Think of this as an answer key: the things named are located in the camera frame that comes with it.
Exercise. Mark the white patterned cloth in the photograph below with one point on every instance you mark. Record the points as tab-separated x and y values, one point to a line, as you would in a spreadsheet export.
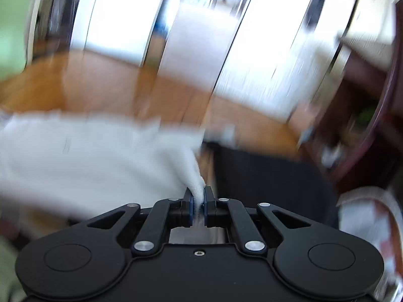
374	226

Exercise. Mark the dark cloth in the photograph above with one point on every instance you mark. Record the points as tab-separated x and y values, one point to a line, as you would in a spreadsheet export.
270	188

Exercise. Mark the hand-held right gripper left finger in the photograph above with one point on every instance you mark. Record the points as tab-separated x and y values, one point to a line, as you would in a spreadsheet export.
190	207

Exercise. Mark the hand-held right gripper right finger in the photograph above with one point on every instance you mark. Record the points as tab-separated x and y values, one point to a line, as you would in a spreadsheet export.
206	207

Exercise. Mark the white cloth garment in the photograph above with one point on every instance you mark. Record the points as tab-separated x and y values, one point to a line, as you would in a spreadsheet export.
94	163

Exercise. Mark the dark wooden furniture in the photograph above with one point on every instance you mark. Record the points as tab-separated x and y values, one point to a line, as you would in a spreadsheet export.
362	125

